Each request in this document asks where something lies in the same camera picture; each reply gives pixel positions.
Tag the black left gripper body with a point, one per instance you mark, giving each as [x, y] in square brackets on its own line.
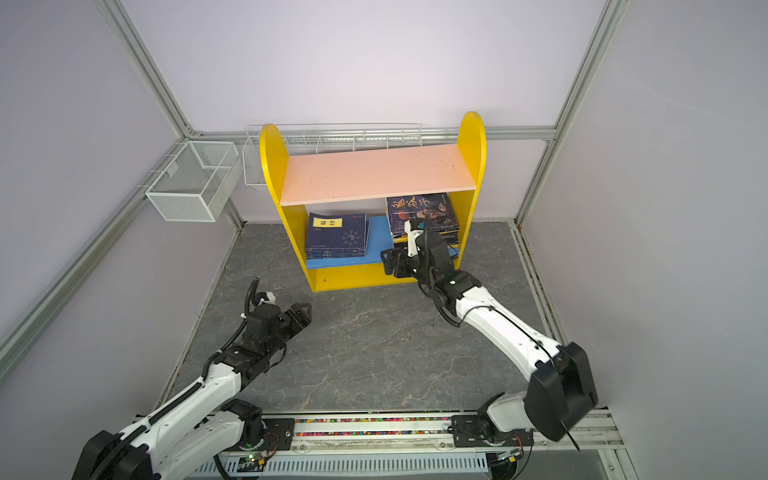
[289, 326]

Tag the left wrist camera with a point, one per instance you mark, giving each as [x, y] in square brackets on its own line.
[255, 298]

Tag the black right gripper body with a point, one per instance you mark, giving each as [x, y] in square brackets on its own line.
[411, 268]

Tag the white slotted cable duct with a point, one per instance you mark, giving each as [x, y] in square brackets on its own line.
[381, 466]

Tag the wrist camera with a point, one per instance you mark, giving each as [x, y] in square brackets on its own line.
[413, 232]
[255, 298]

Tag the white mesh wire basket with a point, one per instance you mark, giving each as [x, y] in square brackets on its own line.
[197, 182]

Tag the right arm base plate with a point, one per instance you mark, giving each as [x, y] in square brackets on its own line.
[478, 431]

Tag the green circuit board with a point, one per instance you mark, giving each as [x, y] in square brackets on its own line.
[250, 463]

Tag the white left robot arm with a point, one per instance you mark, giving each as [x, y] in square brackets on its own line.
[207, 417]

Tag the yellow wooden bookshelf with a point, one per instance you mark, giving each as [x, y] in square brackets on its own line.
[295, 183]

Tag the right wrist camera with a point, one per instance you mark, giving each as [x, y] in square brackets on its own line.
[413, 232]

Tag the black antler cover book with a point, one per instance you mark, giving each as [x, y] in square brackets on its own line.
[451, 239]

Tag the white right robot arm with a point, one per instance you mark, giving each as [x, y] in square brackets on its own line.
[560, 388]

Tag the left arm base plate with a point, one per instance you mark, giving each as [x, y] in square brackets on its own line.
[268, 434]

